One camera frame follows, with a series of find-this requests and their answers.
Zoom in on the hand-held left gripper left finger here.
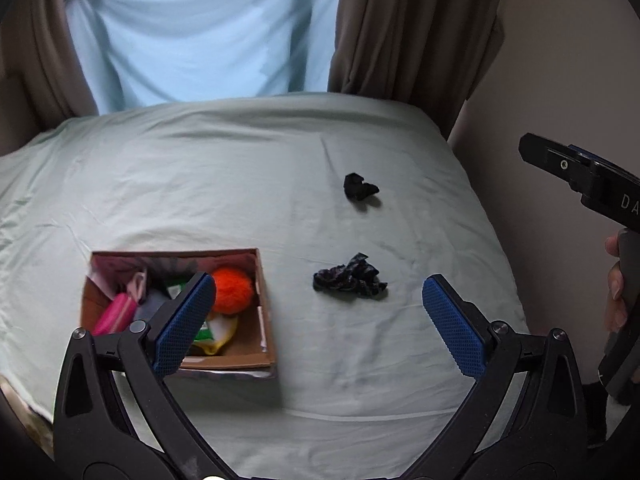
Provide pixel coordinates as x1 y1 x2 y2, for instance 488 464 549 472
52 271 236 480

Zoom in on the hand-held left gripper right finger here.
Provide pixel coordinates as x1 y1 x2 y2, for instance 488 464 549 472
400 274 587 480

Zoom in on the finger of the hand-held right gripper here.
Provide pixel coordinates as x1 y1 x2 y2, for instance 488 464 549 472
567 144 640 183
518 133 593 193

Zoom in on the yellow green white cloth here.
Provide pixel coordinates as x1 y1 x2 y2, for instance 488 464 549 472
167 282 240 357

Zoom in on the grey-blue sock ball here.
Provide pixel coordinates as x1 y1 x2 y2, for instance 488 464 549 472
132 292 175 325

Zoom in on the orange fluffy pompom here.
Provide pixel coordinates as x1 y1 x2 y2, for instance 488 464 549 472
210 266 257 316

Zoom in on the pale pink cloth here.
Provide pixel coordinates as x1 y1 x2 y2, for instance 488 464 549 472
125 269 149 306

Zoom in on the cardboard box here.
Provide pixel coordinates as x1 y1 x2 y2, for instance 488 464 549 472
80 246 277 380

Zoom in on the magenta pink soft item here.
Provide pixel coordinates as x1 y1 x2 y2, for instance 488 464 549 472
92 292 137 337

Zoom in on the black patterned cloth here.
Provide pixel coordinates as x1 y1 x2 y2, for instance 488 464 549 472
313 253 390 301

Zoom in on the small plain black cloth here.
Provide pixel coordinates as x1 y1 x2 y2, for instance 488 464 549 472
343 172 381 201

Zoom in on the person's right hand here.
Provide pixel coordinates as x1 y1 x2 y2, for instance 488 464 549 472
604 234 627 332

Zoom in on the bed with pale green sheet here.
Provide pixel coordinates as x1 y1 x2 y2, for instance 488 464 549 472
0 91 531 476

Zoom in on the cream folded bedding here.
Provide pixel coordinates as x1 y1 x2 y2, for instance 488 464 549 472
0 376 55 458

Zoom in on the brown curtain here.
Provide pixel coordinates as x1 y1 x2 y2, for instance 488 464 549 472
17 0 101 122
327 0 507 142

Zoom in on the light blue hanging sheet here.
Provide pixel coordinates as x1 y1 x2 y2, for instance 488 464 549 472
65 0 343 115

